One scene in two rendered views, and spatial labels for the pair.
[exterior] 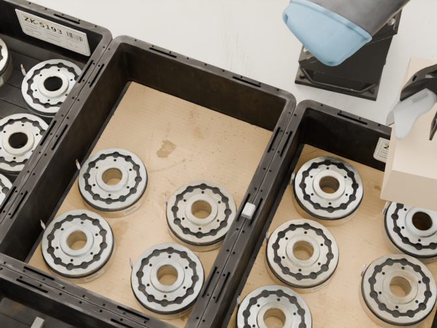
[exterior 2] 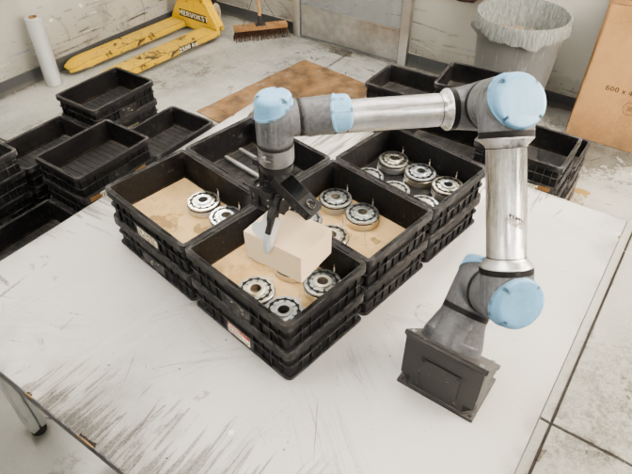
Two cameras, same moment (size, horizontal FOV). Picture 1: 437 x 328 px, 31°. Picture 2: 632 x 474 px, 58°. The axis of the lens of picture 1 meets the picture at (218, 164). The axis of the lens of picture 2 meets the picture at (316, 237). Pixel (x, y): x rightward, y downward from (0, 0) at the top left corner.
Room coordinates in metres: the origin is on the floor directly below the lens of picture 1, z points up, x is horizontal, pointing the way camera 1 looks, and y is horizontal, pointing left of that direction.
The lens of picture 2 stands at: (0.87, -1.18, 1.97)
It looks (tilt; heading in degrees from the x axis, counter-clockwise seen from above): 41 degrees down; 110
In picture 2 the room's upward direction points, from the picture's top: straight up
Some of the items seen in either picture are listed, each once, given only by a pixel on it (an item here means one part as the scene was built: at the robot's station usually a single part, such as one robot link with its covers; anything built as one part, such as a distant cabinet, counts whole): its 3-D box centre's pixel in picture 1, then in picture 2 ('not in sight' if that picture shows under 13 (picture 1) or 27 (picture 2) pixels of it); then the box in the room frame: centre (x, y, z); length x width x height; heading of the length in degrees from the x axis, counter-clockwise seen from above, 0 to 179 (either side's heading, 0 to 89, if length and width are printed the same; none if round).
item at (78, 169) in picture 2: not in sight; (104, 187); (-0.80, 0.51, 0.37); 0.40 x 0.30 x 0.45; 75
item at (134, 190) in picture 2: not in sight; (185, 209); (0.02, -0.02, 0.87); 0.40 x 0.30 x 0.11; 157
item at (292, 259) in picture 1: (302, 250); not in sight; (0.41, -0.12, 0.86); 0.05 x 0.05 x 0.01
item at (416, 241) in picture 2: (153, 191); (348, 221); (0.50, 0.10, 0.87); 0.40 x 0.30 x 0.11; 157
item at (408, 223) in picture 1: (421, 221); (283, 309); (0.46, -0.29, 0.86); 0.05 x 0.05 x 0.01
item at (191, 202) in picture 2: not in sight; (203, 201); (0.04, 0.04, 0.86); 0.10 x 0.10 x 0.01
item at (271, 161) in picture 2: not in sight; (275, 153); (0.45, -0.27, 1.32); 0.08 x 0.08 x 0.05
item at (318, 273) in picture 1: (302, 252); not in sight; (0.41, -0.12, 0.86); 0.10 x 0.10 x 0.01
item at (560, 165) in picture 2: not in sight; (516, 180); (1.00, 1.23, 0.37); 0.40 x 0.30 x 0.45; 165
